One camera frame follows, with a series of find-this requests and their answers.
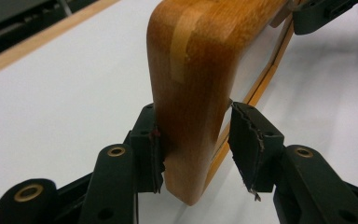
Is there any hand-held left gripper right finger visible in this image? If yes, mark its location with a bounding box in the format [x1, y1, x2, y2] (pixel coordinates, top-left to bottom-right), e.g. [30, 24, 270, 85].
[227, 101, 285, 203]

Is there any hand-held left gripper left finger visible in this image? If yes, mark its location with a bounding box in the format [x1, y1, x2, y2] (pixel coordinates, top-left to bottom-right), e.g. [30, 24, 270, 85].
[127, 103, 166, 195]

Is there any wooden board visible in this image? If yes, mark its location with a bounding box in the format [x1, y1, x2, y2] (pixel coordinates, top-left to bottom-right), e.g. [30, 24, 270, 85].
[145, 0, 296, 207]

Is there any white table mat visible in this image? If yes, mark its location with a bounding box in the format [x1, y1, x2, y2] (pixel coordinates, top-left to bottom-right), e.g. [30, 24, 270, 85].
[0, 0, 358, 224]

